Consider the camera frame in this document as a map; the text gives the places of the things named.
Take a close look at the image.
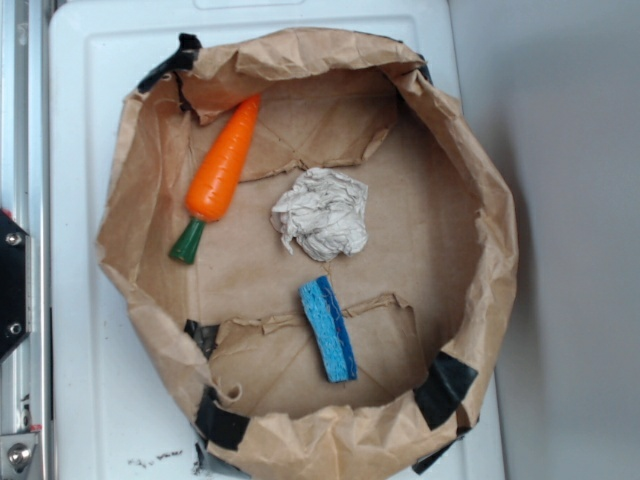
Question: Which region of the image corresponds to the blue sponge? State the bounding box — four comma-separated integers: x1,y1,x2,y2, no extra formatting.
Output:
298,276,358,383

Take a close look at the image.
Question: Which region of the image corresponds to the crumpled white paper ball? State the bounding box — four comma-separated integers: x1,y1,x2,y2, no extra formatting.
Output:
270,167,368,262

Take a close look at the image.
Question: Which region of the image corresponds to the orange plastic toy carrot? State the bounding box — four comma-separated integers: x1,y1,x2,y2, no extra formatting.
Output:
169,94,261,265

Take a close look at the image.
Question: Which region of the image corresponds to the brown paper bag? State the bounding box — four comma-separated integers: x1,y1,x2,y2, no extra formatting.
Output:
97,28,518,479

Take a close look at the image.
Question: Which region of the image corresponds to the black mounting bracket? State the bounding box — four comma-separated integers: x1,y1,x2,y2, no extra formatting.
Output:
0,208,32,362

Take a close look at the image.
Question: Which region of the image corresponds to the aluminium frame rail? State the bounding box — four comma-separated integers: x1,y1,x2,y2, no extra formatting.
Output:
1,1,57,479

